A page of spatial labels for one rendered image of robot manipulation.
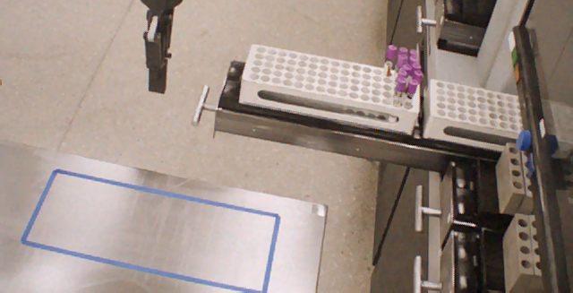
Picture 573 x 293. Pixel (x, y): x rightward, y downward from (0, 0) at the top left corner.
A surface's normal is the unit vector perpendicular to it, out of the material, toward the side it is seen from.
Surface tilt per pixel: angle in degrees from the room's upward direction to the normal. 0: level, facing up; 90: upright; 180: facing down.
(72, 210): 0
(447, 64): 0
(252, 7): 0
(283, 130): 90
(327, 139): 90
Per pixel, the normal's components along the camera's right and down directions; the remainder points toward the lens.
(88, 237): 0.14, -0.72
